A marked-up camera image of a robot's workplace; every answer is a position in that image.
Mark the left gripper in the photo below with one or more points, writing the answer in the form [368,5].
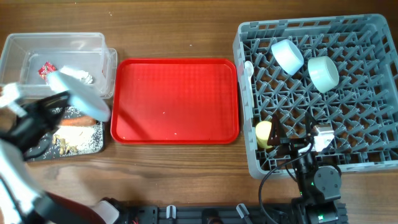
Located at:
[38,107]

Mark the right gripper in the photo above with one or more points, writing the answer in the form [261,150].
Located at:
[291,145]

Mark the large light blue plate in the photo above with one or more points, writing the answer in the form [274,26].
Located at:
[82,96]

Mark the orange carrot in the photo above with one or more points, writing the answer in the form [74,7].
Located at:
[80,121]

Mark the yellow cup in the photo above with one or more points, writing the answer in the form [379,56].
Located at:
[262,131]

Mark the white tissue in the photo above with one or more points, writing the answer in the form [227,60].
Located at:
[80,75]

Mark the red snack wrapper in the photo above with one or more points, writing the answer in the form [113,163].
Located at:
[46,69]

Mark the peanut shells food scraps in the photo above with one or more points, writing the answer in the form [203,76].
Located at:
[74,139]

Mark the mint green bowl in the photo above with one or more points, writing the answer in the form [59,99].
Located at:
[323,73]

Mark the light blue small bowl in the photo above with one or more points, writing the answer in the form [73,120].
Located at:
[288,56]

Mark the white plastic spoon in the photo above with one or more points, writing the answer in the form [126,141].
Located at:
[249,69]

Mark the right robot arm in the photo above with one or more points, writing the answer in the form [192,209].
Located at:
[319,184]

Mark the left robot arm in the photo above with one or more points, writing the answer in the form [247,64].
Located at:
[23,200]

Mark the grey dishwasher rack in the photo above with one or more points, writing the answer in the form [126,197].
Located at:
[362,108]

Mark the black tray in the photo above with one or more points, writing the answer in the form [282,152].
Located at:
[48,147]

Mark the clear plastic bin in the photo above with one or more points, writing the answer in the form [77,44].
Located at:
[24,54]

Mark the red serving tray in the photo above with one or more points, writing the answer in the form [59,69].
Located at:
[175,101]

